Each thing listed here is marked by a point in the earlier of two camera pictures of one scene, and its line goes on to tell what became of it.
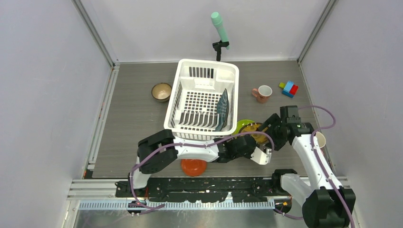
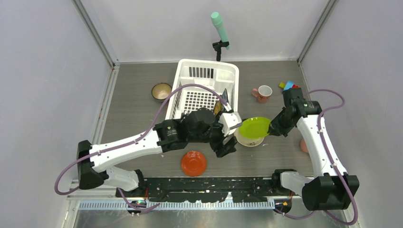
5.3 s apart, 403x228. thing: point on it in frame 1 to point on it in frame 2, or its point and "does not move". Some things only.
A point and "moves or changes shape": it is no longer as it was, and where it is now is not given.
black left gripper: x=249 y=155 to x=220 y=147
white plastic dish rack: x=203 y=101 does not move
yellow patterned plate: x=253 y=127 to x=217 y=107
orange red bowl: x=193 y=167 does not move
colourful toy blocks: x=289 y=89 does not move
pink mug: x=262 y=93 does not move
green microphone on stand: x=218 y=45 does not move
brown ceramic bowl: x=161 y=91 does not move
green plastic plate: x=240 y=123 moves or changes shape
